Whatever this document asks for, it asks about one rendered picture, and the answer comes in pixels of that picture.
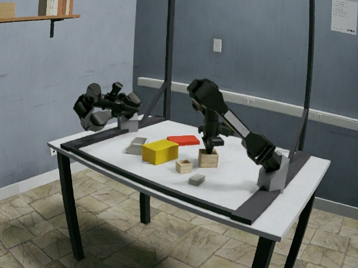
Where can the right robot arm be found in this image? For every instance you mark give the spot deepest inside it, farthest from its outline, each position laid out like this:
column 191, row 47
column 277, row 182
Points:
column 84, row 106

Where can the white open box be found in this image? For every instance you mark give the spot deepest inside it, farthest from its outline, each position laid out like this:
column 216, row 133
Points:
column 135, row 146

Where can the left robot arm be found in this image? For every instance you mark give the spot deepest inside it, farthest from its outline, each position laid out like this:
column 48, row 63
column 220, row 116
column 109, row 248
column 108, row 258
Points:
column 212, row 107

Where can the yellow foam block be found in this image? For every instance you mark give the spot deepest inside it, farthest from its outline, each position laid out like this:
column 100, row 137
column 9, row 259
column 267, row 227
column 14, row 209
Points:
column 159, row 152

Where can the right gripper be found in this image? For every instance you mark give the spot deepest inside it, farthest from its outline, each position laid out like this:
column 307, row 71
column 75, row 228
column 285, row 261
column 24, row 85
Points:
column 124, row 107

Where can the red flat rectangular block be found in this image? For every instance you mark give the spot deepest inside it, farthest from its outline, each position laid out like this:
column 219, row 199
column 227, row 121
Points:
column 184, row 140

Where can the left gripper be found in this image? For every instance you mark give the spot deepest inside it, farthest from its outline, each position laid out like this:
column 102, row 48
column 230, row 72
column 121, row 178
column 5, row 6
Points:
column 210, row 129

